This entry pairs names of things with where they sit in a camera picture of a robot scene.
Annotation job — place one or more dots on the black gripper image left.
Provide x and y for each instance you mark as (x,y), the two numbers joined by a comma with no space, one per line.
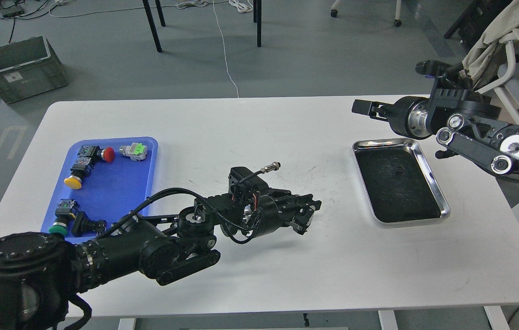
(282,208)

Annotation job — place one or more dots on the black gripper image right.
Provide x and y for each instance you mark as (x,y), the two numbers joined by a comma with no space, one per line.
(407,117)

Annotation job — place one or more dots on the black robot arm image left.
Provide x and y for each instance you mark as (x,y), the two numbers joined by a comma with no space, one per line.
(167,237)

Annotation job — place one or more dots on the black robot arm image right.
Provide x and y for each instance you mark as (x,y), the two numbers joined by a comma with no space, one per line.
(462,120)

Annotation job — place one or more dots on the silver metal tray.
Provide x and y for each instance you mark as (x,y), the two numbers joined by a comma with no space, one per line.
(412,198)

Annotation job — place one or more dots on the blue plastic tray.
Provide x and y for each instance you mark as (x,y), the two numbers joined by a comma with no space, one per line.
(113,189)

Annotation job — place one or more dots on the black table leg right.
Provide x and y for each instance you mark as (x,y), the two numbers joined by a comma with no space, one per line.
(257,19)

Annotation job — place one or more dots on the black table leg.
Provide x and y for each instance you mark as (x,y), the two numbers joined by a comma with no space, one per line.
(151,22)
(257,19)

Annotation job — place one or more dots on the beige cloth on chair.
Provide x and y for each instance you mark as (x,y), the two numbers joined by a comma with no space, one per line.
(477,59)

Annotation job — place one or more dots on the black table leg left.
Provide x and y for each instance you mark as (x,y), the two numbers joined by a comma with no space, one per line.
(151,22)

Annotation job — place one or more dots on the grey plastic crate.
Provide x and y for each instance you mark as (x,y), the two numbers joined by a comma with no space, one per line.
(28,68)

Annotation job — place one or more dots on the green grey connector switch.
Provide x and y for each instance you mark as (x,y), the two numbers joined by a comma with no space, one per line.
(134,151)

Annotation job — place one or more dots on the red push button switch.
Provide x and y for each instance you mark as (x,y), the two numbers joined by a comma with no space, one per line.
(96,153)

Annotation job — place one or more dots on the yellow push button switch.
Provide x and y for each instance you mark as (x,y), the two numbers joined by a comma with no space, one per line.
(81,168)

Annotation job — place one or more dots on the green push button switch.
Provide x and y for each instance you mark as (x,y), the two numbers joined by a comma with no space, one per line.
(66,211)

